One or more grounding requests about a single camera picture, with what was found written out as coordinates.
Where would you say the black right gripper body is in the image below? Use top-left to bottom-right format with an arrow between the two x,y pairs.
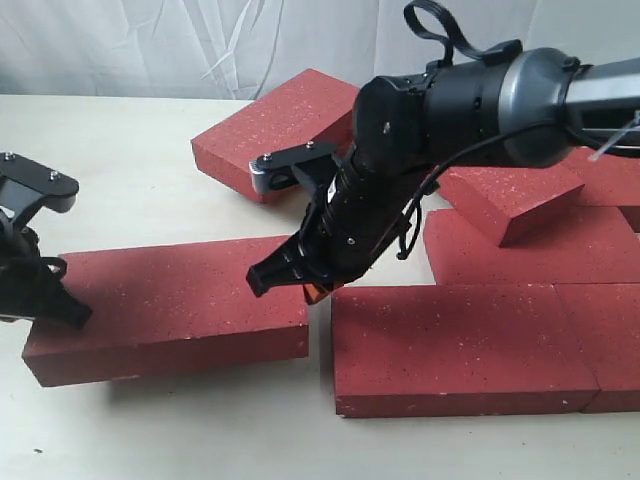
246,151 -> 434,297

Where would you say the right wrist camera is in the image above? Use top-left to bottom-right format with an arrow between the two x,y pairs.
249,141 -> 337,195

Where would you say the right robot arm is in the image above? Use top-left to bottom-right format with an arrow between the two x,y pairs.
246,45 -> 639,304

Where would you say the red brick front right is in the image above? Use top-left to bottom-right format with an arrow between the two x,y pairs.
555,283 -> 639,414

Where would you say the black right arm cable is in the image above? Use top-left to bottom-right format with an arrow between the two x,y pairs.
394,119 -> 561,262

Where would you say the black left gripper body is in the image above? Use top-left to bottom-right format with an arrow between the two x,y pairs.
1,219 -> 92,329

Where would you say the red brick tilted back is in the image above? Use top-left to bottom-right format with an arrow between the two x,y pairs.
191,69 -> 358,203

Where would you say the red brick far right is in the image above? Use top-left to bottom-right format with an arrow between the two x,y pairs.
562,148 -> 640,233

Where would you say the red brick moved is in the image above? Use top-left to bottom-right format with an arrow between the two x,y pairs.
22,236 -> 309,387

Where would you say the red brick second row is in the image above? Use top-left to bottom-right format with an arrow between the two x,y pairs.
423,207 -> 639,285

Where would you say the white backdrop curtain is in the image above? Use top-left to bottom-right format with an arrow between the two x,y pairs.
1,1 -> 639,100

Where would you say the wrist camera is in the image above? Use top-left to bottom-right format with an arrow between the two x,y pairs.
1,152 -> 79,216
249,141 -> 337,195

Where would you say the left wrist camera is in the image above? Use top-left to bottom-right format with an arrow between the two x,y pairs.
1,152 -> 79,216

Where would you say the red brick front row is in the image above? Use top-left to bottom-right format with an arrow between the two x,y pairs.
331,284 -> 599,418

